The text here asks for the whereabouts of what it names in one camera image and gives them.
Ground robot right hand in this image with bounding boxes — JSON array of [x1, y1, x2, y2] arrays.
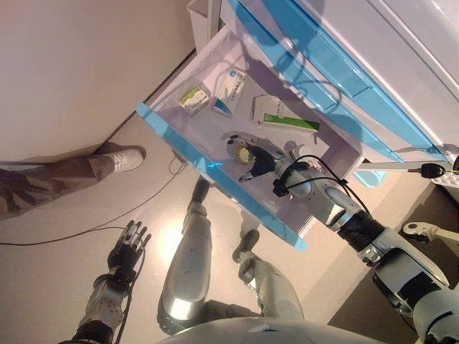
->
[[221, 130, 288, 182]]

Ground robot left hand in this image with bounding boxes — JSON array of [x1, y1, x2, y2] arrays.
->
[[107, 219, 153, 277]]

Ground clear bottle yellow pills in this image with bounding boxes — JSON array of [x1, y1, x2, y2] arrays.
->
[[233, 143, 255, 165]]

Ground blue-fronted cart drawer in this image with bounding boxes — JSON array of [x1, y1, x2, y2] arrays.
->
[[135, 27, 364, 252]]

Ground white and blue medicine box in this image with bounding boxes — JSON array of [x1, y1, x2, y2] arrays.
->
[[210, 66, 249, 118]]

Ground green and white medicine box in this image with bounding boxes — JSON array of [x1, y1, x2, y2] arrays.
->
[[178, 85, 211, 116]]

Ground white box green stripe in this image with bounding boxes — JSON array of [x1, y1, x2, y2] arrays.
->
[[248, 93, 321, 134]]

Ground robot left leg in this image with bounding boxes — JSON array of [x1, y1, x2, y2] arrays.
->
[[156, 178, 213, 333]]

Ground robot leg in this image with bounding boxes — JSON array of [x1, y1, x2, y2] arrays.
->
[[156, 178, 213, 333], [232, 228, 306, 325]]

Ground person leg brown trousers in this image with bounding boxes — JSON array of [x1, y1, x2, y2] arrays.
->
[[0, 142, 147, 220]]

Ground light blue side bin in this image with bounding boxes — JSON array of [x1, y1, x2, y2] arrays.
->
[[353, 167, 389, 188]]

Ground robot right leg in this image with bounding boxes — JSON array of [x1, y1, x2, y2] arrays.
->
[[232, 228, 306, 325]]

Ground white side bin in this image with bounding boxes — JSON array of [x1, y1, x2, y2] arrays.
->
[[188, 0, 213, 54]]

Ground thin grey floor cable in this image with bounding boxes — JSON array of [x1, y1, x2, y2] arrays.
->
[[0, 157, 189, 247]]

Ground aluminium cart post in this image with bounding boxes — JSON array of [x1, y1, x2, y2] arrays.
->
[[358, 159, 431, 172]]

